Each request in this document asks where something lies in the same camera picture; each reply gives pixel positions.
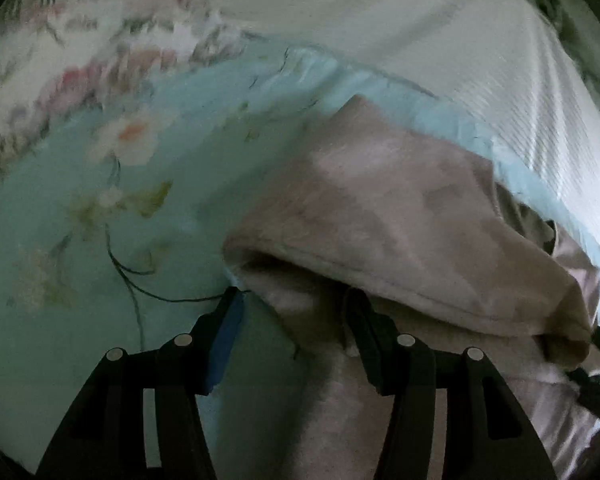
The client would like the light blue floral bed sheet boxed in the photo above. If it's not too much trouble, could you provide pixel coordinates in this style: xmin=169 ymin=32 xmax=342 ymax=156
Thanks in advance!
xmin=0 ymin=44 xmax=600 ymax=476

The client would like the white floral pillow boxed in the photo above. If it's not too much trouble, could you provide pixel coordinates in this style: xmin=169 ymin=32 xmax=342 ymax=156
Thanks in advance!
xmin=0 ymin=0 xmax=251 ymax=181

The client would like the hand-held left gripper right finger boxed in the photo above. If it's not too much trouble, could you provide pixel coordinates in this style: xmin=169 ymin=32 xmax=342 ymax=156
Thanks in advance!
xmin=346 ymin=295 xmax=558 ymax=480

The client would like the green patterned cloth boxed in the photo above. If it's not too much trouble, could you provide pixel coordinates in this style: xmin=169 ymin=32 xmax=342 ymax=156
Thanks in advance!
xmin=500 ymin=0 xmax=600 ymax=126

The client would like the pinkish grey fleece garment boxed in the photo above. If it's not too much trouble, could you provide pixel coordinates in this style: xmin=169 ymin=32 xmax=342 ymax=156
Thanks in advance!
xmin=222 ymin=94 xmax=600 ymax=480

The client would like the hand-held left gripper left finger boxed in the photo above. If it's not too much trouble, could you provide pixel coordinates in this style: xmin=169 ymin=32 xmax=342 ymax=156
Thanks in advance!
xmin=35 ymin=286 xmax=247 ymax=480

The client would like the white striped pillow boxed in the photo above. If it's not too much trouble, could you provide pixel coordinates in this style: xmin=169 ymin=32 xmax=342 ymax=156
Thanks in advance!
xmin=200 ymin=0 xmax=600 ymax=271

